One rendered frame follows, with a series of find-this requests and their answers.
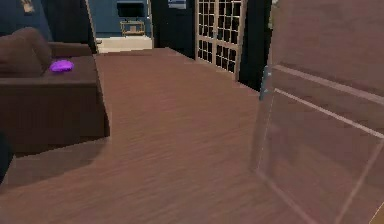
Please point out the beige lattice window door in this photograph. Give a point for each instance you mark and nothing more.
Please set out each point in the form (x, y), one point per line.
(218, 33)

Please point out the beige television stand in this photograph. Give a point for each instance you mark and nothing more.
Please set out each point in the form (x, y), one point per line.
(132, 28)

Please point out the black television set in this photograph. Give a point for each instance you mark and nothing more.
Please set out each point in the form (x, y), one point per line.
(131, 9)

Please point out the purple cushion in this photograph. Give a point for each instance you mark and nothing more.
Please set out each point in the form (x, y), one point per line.
(61, 65)

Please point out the brown sofa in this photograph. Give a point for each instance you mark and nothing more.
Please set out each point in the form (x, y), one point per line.
(50, 103)

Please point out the framed wall picture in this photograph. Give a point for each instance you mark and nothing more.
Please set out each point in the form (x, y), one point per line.
(177, 4)

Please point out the beige wall ornament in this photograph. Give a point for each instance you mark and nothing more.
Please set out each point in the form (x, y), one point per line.
(27, 6)

